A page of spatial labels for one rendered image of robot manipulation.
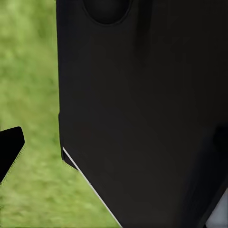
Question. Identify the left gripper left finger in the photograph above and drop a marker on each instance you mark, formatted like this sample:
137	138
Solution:
11	142

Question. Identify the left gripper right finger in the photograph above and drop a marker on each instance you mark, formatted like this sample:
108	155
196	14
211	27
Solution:
220	141

